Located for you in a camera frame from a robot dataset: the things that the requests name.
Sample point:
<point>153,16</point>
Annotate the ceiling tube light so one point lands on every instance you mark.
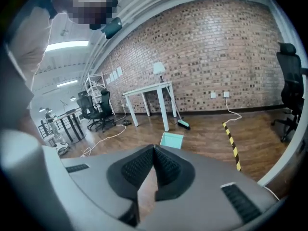
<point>67,46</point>
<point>67,83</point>

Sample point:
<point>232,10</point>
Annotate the white square table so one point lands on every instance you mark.
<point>154,88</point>

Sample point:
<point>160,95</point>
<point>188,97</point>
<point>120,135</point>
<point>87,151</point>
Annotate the black shoes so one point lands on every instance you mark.
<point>126,122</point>

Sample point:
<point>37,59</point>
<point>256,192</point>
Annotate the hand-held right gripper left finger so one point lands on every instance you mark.
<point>101,174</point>

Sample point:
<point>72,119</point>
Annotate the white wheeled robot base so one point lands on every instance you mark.
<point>60,144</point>

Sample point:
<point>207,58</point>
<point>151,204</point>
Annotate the pendant lamp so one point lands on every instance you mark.
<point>72,99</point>
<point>41,109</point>

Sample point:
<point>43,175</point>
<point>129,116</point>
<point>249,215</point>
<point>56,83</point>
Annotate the person's white shirt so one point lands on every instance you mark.
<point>29,40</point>

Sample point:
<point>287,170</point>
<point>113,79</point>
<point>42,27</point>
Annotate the white paper sheet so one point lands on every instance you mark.
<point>108,80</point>
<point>111,78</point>
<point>115,75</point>
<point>119,71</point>

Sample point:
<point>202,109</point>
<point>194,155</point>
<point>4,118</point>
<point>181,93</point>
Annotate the black head camera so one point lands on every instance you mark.
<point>113,28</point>

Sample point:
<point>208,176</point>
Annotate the person's head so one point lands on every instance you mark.
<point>89,6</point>

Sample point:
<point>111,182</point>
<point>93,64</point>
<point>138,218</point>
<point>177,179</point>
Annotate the green broom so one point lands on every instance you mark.
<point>184,124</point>

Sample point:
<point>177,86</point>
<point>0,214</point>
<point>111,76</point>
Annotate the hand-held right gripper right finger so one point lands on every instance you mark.
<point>204,189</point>

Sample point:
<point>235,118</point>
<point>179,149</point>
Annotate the white table lamp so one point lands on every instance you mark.
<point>159,68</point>

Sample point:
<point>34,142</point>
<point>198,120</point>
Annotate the white metal shelf rack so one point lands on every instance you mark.
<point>96,88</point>

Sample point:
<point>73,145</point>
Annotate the black-legged table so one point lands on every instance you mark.
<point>67,121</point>

